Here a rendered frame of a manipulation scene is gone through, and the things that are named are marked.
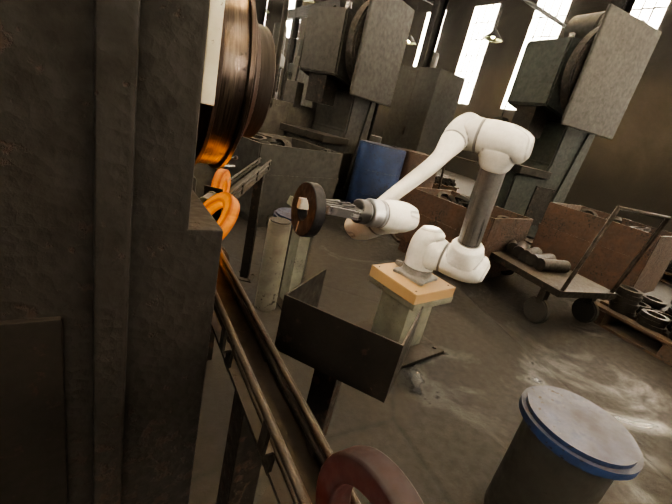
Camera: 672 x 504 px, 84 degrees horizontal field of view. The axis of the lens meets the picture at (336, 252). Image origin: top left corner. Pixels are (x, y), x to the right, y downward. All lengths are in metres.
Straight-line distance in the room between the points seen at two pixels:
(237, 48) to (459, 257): 1.30
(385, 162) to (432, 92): 1.77
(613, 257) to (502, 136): 3.05
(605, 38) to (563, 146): 1.34
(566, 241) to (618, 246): 0.46
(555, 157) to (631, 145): 7.01
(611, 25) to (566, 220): 2.44
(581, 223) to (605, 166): 8.77
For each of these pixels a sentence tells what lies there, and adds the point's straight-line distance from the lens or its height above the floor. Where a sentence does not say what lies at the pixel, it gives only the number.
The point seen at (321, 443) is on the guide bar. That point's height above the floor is 0.66.
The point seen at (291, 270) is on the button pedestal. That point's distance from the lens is 2.13.
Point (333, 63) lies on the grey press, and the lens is 4.67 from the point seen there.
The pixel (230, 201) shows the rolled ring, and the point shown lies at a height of 0.82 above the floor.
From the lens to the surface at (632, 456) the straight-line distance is 1.38.
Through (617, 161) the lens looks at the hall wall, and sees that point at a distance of 13.18.
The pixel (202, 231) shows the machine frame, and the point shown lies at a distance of 0.64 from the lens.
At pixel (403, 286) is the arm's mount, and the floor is 0.40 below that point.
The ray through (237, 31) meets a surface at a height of 1.20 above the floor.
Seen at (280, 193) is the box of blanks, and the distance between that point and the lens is 3.46.
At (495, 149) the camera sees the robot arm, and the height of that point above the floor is 1.10.
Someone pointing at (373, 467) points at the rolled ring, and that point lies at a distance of 0.43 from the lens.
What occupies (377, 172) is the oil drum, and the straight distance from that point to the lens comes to 4.42.
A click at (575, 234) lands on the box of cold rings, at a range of 4.57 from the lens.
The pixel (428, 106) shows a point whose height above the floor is 1.49.
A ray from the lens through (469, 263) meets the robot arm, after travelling 1.81.
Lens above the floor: 1.09
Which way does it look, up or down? 20 degrees down
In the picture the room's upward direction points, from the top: 14 degrees clockwise
